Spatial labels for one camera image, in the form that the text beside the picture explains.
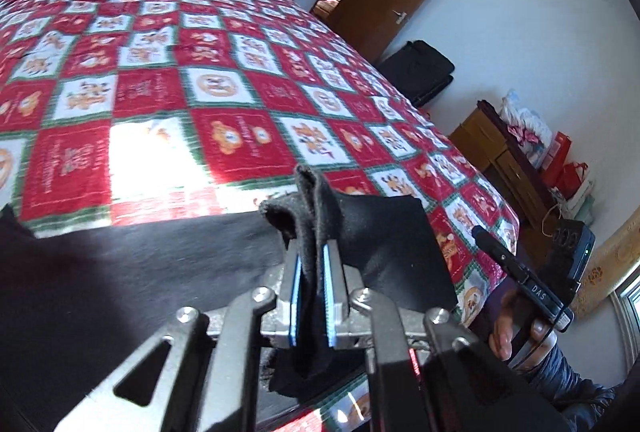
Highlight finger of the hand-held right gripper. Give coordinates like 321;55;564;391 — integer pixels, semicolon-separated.
472;225;527;285

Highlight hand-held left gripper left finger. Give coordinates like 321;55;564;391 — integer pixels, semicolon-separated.
52;244;303;432

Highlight black folding chair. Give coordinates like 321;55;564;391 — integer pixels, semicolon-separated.
375;40;456;108

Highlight pale green bag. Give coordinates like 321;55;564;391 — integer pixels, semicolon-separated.
564;182;596;221

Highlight person's right forearm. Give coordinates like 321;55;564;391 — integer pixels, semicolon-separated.
520;339;627;429

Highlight person's right hand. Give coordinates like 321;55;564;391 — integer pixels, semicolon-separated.
489;289;557;369

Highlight red printed checkered bedspread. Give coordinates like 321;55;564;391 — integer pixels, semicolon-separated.
0;0;521;432

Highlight yellow patterned curtain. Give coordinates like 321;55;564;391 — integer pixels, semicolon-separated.
570;231;640;321

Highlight window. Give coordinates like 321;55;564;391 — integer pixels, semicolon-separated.
612;279;640;364

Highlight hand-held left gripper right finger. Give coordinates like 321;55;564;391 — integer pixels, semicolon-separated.
321;240;572;432

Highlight black pants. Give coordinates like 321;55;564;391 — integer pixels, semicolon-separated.
0;164;459;432

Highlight wooden cabinet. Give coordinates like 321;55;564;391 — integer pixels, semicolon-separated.
447;99;559;259

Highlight tall red gift bag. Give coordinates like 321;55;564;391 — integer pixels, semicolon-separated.
540;131;572;189

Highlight person's dark purple clothing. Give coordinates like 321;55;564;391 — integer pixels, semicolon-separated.
462;279;507;344

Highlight white and blue plastic bag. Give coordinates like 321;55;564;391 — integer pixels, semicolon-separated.
501;88;554;163

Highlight red bag with handles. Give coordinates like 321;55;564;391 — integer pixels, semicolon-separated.
554;161;591;201

